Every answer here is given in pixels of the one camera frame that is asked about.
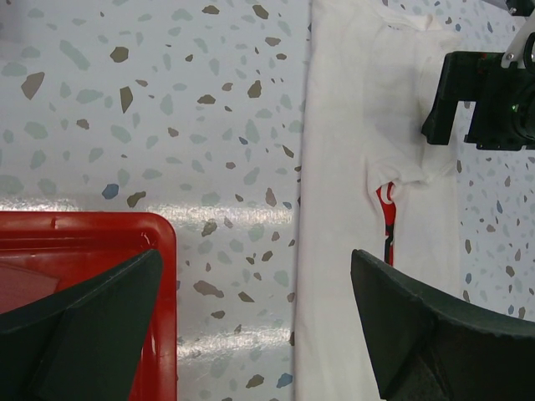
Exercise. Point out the red plastic bin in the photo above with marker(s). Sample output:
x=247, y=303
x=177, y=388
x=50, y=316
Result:
x=76, y=246

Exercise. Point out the white t-shirt red print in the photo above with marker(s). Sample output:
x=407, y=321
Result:
x=369, y=181

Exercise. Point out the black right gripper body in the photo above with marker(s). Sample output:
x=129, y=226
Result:
x=503, y=118

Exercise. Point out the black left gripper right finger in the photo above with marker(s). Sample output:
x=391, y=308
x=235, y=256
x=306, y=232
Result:
x=425, y=344

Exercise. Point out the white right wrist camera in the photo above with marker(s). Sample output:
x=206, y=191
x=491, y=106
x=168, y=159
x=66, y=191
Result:
x=521, y=52

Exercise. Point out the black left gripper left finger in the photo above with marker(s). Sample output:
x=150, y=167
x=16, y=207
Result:
x=84, y=342

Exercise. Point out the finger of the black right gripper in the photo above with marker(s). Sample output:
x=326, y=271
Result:
x=462, y=78

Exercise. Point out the pink t-shirt in bin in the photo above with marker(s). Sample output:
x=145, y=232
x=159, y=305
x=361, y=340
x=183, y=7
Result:
x=19, y=287

